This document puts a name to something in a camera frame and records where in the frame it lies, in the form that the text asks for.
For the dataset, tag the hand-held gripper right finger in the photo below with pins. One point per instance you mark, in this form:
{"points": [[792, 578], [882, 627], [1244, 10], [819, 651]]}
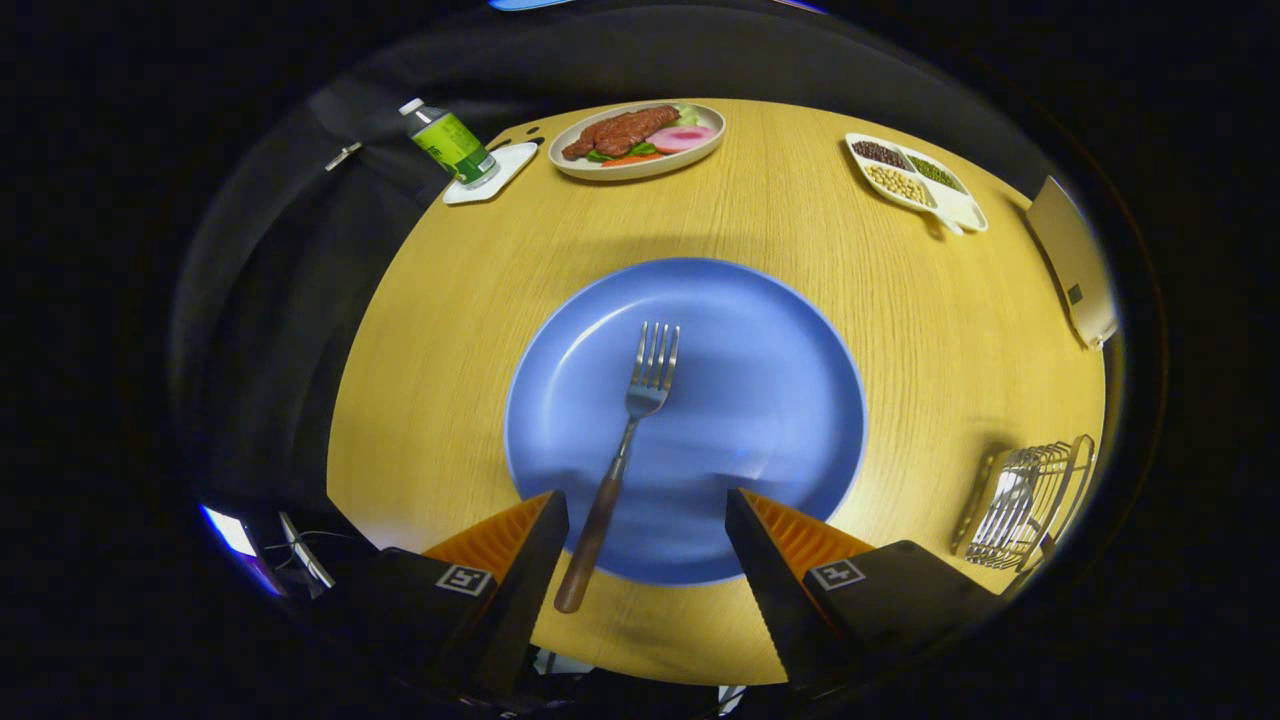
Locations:
{"points": [[775, 600]]}

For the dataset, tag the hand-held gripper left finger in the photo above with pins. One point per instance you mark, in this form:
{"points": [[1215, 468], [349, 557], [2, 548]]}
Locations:
{"points": [[520, 600]]}

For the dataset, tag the blue plate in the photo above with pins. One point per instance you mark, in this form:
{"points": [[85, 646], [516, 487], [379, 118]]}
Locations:
{"points": [[760, 400]]}

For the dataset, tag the computer monitor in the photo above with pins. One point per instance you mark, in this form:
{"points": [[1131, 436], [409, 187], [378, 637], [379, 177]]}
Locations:
{"points": [[235, 535]]}

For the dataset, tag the white divided tray of beans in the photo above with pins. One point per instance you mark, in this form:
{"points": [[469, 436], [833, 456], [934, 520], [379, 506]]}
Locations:
{"points": [[960, 208]]}

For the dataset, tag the white square coaster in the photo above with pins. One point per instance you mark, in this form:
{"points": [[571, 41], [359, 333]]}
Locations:
{"points": [[505, 165]]}

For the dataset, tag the white toaster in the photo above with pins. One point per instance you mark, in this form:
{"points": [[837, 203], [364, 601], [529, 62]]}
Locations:
{"points": [[1070, 260]]}

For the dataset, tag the green label water bottle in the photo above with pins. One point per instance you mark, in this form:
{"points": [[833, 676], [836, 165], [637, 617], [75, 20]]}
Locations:
{"points": [[450, 142]]}

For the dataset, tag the silver clip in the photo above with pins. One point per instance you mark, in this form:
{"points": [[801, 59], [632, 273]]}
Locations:
{"points": [[343, 156]]}

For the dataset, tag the plate of steak and vegetables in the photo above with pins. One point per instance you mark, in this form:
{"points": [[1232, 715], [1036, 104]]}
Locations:
{"points": [[625, 130]]}

